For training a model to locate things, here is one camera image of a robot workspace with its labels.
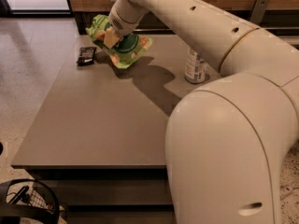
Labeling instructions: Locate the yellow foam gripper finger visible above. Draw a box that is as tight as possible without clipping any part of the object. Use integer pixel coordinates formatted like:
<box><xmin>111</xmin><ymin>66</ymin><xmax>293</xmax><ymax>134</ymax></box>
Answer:
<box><xmin>104</xmin><ymin>27</ymin><xmax>122</xmax><ymax>49</ymax></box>

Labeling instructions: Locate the green rice chip bag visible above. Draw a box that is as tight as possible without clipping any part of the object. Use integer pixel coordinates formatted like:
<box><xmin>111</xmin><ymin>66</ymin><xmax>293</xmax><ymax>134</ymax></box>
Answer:
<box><xmin>86</xmin><ymin>15</ymin><xmax>152</xmax><ymax>69</ymax></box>

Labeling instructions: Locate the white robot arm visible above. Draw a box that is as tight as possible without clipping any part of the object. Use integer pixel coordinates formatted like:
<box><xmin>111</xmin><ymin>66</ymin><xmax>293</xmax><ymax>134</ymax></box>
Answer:
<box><xmin>109</xmin><ymin>0</ymin><xmax>299</xmax><ymax>224</ymax></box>

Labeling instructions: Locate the dark rxbar chocolate bar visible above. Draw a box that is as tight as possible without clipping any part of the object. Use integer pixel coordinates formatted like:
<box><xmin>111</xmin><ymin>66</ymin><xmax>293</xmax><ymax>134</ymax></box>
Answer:
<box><xmin>77</xmin><ymin>47</ymin><xmax>96</xmax><ymax>66</ymax></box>

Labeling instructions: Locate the clear plastic water bottle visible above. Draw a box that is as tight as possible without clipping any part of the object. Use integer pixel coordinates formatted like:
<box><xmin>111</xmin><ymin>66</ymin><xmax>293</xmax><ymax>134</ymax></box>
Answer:
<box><xmin>185</xmin><ymin>48</ymin><xmax>207</xmax><ymax>84</ymax></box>

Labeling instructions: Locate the right metal wall bracket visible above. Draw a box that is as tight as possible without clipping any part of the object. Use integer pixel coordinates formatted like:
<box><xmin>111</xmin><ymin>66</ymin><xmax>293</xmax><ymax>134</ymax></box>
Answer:
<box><xmin>249</xmin><ymin>0</ymin><xmax>270</xmax><ymax>24</ymax></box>

